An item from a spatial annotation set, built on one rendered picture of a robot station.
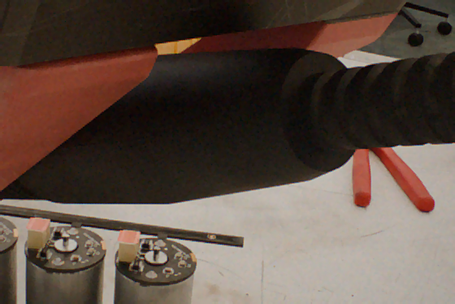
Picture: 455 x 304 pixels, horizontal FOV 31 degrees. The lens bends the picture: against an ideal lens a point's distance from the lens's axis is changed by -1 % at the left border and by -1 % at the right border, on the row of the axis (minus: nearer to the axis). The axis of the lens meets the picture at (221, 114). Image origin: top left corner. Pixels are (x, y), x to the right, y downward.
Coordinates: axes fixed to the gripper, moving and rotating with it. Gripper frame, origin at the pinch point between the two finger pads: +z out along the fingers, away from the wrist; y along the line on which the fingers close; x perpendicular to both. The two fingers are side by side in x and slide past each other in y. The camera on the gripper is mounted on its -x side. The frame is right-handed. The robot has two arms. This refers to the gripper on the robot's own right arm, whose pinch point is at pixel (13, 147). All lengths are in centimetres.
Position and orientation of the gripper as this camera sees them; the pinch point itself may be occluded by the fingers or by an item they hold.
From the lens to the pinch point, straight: 16.2
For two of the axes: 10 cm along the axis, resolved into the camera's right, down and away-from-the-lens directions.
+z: -4.1, 6.4, 6.6
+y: -7.5, 1.7, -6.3
